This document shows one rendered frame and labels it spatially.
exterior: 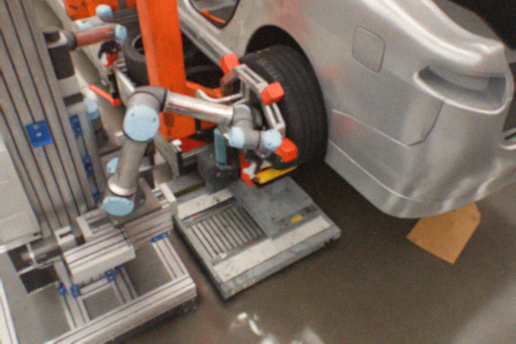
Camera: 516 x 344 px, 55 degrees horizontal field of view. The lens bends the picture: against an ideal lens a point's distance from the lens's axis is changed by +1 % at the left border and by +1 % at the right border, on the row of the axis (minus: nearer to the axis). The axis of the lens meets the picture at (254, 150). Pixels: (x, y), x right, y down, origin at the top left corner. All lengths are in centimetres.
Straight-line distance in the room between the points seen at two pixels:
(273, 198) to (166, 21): 122
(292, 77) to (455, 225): 158
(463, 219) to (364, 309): 98
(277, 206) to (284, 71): 94
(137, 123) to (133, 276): 123
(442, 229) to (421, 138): 147
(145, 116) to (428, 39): 101
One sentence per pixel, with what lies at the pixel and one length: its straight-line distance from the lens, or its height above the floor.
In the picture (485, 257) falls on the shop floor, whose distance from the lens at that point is 336.
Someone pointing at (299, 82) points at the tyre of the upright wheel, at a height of 112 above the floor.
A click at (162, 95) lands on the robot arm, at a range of 188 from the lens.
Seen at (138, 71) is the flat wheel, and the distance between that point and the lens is 399.
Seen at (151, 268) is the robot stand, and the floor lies 21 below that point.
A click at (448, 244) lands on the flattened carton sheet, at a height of 1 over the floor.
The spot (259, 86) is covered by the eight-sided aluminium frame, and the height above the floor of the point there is 112.
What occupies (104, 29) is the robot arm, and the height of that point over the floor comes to 134.
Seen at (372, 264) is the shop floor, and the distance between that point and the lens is 311.
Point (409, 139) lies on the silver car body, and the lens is 203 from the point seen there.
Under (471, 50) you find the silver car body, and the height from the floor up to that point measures 161.
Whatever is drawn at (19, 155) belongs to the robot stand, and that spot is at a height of 114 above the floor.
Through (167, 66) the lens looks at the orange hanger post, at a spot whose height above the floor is 104.
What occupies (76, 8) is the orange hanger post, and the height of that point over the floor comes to 63.
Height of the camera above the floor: 243
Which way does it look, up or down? 40 degrees down
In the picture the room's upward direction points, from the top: straight up
